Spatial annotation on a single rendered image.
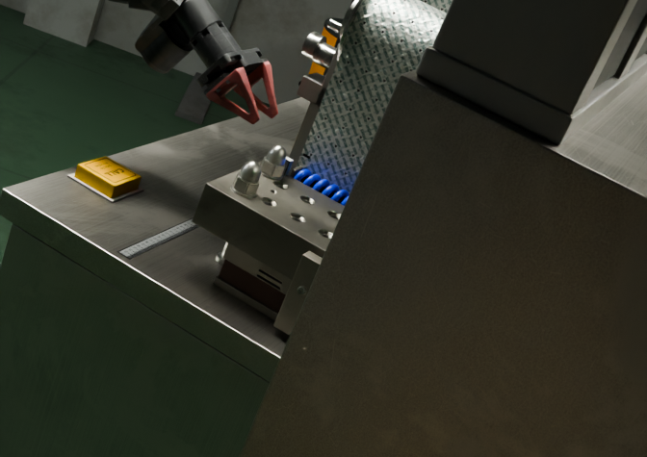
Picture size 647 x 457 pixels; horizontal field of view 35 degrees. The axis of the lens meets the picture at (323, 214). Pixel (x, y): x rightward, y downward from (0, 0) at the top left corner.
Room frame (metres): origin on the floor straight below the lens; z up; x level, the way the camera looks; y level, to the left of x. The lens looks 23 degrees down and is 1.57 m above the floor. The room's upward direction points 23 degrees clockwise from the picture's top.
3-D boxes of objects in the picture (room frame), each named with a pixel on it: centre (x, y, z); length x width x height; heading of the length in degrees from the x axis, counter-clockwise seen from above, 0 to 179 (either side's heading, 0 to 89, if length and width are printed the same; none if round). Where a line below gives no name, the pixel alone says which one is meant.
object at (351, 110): (1.37, -0.05, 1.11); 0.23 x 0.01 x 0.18; 73
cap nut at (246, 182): (1.25, 0.11, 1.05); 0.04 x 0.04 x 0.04
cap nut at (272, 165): (1.34, 0.09, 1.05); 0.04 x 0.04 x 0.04
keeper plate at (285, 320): (1.15, -0.05, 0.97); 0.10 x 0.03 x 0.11; 73
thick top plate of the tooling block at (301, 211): (1.25, -0.06, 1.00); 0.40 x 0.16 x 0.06; 73
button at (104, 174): (1.38, 0.32, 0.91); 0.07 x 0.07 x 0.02; 73
